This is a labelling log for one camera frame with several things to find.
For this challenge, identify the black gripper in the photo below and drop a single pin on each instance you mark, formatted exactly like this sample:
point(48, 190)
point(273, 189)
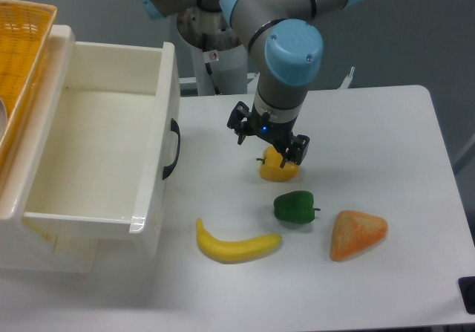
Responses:
point(246, 123)

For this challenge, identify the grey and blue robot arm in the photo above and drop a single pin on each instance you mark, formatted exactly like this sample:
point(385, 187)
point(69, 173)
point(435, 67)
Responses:
point(278, 36)

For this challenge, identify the yellow bell pepper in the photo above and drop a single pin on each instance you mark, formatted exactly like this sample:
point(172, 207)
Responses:
point(270, 168)

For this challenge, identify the green bell pepper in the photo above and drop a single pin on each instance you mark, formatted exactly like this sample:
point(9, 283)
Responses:
point(295, 207)

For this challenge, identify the yellow banana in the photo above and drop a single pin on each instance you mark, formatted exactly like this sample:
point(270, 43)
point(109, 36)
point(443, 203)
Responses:
point(235, 251)

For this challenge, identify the orange triangular bread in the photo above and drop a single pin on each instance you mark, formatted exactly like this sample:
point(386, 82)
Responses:
point(354, 232)

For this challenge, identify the white open drawer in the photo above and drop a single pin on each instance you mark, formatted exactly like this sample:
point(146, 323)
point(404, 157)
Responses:
point(100, 173)

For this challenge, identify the black object at table edge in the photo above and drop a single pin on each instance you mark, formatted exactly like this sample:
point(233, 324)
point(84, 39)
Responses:
point(467, 290)

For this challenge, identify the yellow woven basket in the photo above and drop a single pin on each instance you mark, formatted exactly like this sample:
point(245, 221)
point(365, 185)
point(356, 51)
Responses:
point(25, 28)

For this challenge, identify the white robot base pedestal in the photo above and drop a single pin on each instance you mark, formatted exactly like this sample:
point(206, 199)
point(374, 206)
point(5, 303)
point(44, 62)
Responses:
point(220, 61)

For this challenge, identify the black drawer handle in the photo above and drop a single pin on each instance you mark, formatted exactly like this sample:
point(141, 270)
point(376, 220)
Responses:
point(172, 150)

